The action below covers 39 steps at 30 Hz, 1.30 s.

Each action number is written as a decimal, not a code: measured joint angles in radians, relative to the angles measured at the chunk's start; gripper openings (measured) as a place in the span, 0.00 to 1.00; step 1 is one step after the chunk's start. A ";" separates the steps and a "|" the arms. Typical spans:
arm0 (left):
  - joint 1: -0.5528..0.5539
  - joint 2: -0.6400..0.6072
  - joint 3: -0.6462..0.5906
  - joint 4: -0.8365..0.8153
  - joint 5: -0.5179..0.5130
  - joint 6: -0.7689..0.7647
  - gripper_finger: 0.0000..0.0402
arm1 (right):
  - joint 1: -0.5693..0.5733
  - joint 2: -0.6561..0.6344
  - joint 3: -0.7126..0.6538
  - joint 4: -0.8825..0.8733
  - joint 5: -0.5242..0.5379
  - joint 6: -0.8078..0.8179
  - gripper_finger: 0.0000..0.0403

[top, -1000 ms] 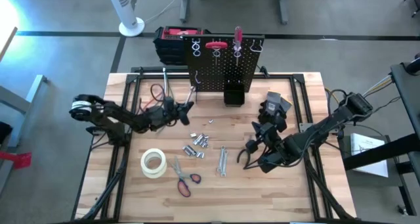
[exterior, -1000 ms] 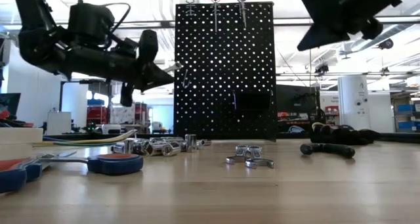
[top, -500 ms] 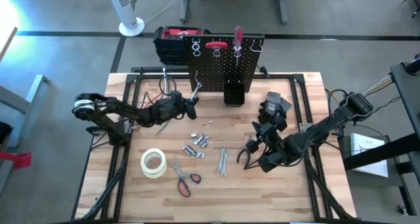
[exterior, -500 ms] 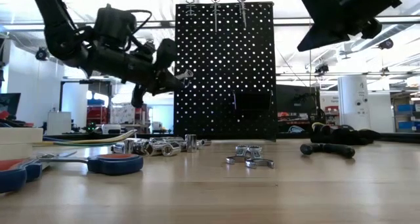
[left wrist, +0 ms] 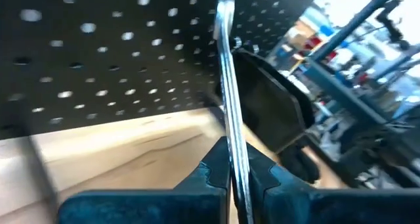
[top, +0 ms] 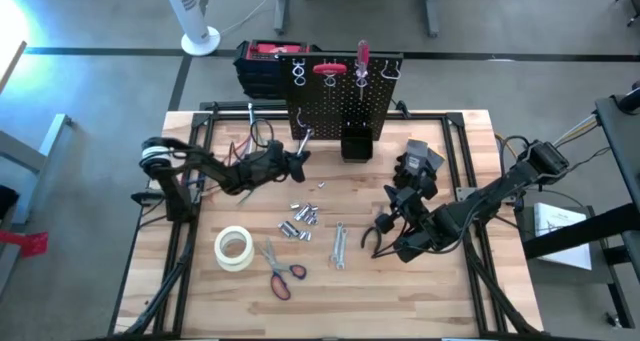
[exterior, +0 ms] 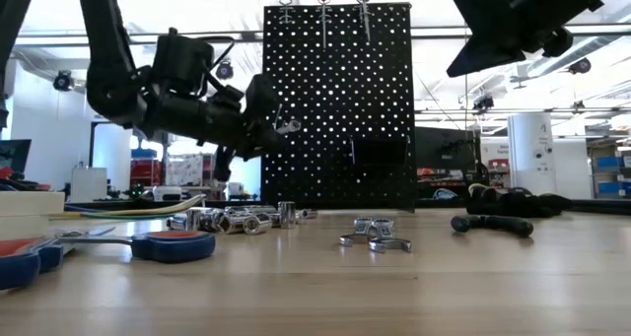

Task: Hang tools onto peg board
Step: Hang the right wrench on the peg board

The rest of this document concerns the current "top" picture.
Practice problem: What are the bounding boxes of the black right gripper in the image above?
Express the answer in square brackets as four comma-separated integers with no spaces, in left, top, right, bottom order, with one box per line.
[374,183,437,263]

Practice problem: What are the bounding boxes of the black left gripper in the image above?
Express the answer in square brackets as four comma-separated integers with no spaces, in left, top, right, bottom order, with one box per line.
[249,140,312,184]

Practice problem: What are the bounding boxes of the chrome combination wrench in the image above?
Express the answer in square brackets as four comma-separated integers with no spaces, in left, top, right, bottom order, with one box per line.
[296,127,315,158]
[335,226,350,271]
[329,221,345,263]

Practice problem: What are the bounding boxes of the black handled needle-nose pliers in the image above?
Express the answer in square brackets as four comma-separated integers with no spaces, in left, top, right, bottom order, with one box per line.
[359,224,396,260]

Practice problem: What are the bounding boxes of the black perforated pegboard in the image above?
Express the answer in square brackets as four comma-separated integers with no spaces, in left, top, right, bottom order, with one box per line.
[277,52,404,142]

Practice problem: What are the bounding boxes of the red T-handle driver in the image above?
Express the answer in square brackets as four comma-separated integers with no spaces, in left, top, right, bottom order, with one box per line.
[312,62,348,88]

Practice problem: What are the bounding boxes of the translucent red handle screwdriver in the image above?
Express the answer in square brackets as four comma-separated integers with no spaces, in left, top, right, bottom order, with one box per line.
[354,39,372,102]

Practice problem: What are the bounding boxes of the black work gloves with tag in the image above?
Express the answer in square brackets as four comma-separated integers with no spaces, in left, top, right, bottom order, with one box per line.
[392,138,446,200]

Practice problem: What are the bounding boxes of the black pegboard bin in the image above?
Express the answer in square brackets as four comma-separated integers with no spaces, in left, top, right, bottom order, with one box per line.
[340,123,375,163]

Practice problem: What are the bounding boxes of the red black toolbox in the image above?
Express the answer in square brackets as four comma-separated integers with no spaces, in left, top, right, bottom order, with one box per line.
[233,39,321,101]

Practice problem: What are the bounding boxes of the chrome wide U hook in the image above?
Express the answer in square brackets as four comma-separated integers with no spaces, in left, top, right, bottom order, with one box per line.
[380,58,403,81]

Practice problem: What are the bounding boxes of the grey desk leg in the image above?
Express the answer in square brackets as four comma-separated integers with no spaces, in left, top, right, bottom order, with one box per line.
[273,0,293,36]
[423,0,444,38]

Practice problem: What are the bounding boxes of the white tower fan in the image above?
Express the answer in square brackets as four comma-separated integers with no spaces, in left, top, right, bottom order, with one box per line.
[159,0,222,57]

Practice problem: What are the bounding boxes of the white booklet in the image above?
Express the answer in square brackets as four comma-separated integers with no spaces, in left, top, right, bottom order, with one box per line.
[532,201,594,271]

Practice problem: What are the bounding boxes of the grey side table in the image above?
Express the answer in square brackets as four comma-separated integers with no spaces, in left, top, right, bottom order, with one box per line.
[514,204,617,288]

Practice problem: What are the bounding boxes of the light grey bench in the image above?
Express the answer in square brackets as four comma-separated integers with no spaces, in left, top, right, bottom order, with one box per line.
[0,113,75,222]

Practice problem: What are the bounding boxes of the black side stand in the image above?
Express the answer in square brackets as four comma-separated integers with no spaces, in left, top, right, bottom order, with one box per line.
[522,79,640,330]

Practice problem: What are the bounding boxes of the red floor item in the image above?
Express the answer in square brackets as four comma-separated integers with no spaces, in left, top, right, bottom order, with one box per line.
[0,229,50,259]

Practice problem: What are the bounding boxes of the red cable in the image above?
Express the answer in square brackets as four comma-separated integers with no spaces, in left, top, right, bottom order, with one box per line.
[227,138,251,167]

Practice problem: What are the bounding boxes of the black aluminium table frame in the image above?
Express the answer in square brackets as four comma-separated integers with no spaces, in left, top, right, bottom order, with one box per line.
[107,100,546,338]

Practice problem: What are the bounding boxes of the white floor cable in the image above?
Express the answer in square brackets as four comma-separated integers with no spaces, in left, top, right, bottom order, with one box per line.
[219,0,272,36]

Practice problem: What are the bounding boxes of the yellow white cable bundle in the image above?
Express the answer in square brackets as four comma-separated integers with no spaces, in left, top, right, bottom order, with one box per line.
[494,111,614,195]

